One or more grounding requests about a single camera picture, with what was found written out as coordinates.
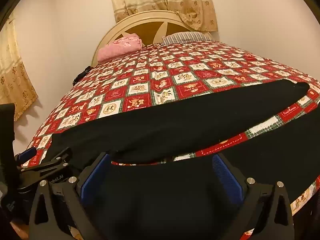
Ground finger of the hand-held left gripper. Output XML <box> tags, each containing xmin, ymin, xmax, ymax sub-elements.
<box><xmin>15</xmin><ymin>147</ymin><xmax>38</xmax><ymax>162</ymax></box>
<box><xmin>20</xmin><ymin>147</ymin><xmax>73</xmax><ymax>181</ymax></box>

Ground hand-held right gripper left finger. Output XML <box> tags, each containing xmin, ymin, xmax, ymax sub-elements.
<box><xmin>28</xmin><ymin>152</ymin><xmax>112</xmax><ymax>240</ymax></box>

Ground black pants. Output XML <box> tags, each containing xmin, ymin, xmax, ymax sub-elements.
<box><xmin>49</xmin><ymin>80</ymin><xmax>320</xmax><ymax>240</ymax></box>

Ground red checked printed blanket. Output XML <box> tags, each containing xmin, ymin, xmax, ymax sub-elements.
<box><xmin>21</xmin><ymin>41</ymin><xmax>320</xmax><ymax>240</ymax></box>

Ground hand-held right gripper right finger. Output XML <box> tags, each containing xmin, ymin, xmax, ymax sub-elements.
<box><xmin>212</xmin><ymin>153</ymin><xmax>295</xmax><ymax>240</ymax></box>

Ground cream wooden headboard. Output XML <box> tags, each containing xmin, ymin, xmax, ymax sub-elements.
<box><xmin>90</xmin><ymin>10</ymin><xmax>218</xmax><ymax>67</ymax></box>

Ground black object beside bed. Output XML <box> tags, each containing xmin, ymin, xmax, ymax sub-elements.
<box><xmin>72</xmin><ymin>66</ymin><xmax>91</xmax><ymax>87</ymax></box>

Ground pink pillow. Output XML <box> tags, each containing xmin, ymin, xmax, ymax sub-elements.
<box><xmin>97</xmin><ymin>33</ymin><xmax>143</xmax><ymax>64</ymax></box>

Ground striped pillow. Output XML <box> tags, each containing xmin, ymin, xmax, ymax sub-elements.
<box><xmin>161</xmin><ymin>31</ymin><xmax>214</xmax><ymax>46</ymax></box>

